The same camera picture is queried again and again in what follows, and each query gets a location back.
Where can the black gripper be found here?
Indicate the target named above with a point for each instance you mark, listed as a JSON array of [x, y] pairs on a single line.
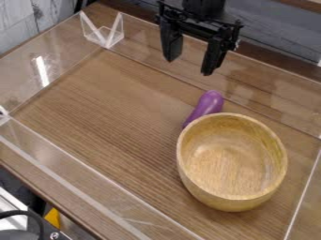
[[203, 19]]

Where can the purple toy eggplant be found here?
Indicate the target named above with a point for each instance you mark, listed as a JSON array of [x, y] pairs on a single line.
[[211, 103]]

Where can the light wooden bowl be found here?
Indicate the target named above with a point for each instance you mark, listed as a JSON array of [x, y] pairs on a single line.
[[232, 161]]

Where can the yellow black device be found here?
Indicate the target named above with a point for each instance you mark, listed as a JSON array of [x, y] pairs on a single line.
[[54, 225]]

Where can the clear acrylic corner bracket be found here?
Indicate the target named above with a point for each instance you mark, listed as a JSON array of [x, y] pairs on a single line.
[[105, 36]]

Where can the clear acrylic tray wall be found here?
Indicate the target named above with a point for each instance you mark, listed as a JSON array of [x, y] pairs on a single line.
[[92, 199]]

